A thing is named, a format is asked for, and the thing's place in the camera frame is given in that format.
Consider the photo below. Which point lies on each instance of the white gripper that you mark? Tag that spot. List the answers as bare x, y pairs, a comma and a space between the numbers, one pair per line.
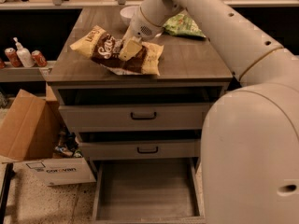
140, 26

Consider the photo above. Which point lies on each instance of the white pump bottle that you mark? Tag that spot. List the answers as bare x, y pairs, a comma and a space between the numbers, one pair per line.
24, 54

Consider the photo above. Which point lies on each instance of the white bowl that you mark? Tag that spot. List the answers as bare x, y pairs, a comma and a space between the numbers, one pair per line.
127, 13

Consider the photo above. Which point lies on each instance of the black stand left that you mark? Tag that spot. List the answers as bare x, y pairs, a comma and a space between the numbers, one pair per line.
9, 173

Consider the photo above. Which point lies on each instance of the red soda can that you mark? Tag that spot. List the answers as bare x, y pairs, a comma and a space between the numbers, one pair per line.
39, 58
13, 57

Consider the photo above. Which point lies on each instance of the grey drawer cabinet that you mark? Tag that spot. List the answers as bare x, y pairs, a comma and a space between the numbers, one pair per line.
191, 71

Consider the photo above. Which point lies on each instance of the red soda can left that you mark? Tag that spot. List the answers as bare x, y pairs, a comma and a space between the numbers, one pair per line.
13, 57

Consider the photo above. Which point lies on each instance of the white cardboard box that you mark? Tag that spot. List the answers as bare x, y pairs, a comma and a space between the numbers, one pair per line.
64, 171

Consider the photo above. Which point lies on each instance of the middle drawer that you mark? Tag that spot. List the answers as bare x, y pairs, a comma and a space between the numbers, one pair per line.
132, 150

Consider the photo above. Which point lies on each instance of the top drawer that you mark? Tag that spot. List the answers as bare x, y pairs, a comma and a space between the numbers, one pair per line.
121, 118

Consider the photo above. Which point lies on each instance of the red soda can right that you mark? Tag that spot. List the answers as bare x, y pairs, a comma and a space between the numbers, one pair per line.
39, 58

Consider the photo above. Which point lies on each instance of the brown yellow chip bag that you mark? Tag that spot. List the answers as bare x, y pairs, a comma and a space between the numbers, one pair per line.
103, 48

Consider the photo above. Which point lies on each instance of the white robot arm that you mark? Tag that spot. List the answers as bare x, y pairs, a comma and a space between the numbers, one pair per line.
250, 137

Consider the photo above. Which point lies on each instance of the bottom drawer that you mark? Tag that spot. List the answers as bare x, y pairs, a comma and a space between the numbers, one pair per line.
154, 191

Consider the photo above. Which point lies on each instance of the drawer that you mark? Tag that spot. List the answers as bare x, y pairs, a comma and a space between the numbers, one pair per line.
154, 191
132, 150
121, 118

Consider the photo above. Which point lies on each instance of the brown cardboard box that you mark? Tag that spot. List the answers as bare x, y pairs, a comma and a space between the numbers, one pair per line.
29, 130

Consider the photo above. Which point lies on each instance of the green chip bag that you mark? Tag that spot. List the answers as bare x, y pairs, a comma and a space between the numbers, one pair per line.
182, 25

